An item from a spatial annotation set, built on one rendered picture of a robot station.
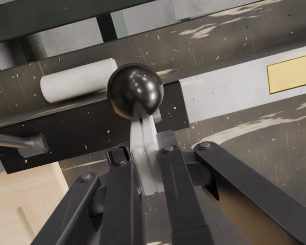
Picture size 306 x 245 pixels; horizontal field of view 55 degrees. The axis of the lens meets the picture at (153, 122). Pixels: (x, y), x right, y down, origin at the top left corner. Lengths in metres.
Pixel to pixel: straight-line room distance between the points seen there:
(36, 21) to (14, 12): 0.03
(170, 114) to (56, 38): 1.92
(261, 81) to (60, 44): 1.95
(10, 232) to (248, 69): 0.35
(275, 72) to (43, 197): 0.30
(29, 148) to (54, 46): 1.87
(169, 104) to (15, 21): 0.22
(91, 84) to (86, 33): 2.08
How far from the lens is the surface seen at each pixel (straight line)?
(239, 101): 0.32
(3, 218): 0.43
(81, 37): 2.35
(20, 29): 0.41
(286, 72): 0.34
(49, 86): 0.32
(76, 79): 0.32
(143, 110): 0.18
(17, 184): 0.39
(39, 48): 1.86
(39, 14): 0.40
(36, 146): 0.31
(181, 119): 0.30
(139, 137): 0.17
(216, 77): 0.31
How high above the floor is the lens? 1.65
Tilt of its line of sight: 33 degrees down
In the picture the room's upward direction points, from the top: 89 degrees clockwise
